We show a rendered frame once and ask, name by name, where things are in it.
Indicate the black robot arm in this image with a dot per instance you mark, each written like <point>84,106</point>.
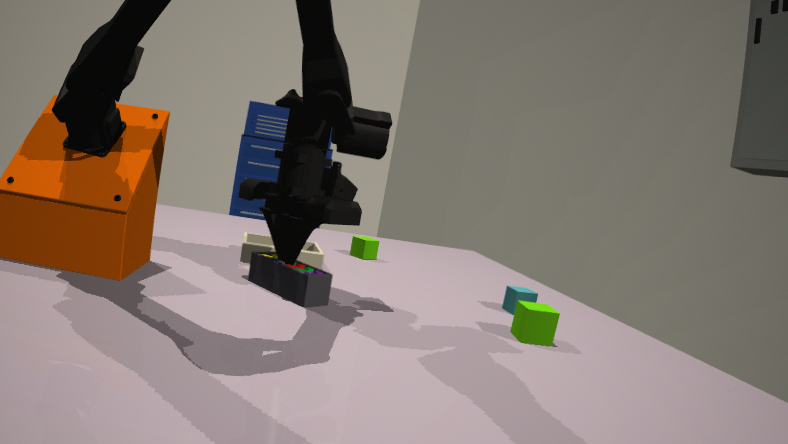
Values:
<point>109,59</point>

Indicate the teal cube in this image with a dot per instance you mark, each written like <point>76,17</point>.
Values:
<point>514,294</point>

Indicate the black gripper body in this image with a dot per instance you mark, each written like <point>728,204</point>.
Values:
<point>300,174</point>

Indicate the green cube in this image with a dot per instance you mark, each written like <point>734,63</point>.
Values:
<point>534,323</point>
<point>364,248</point>

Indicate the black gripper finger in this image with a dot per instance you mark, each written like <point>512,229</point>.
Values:
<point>296,231</point>
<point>274,222</point>

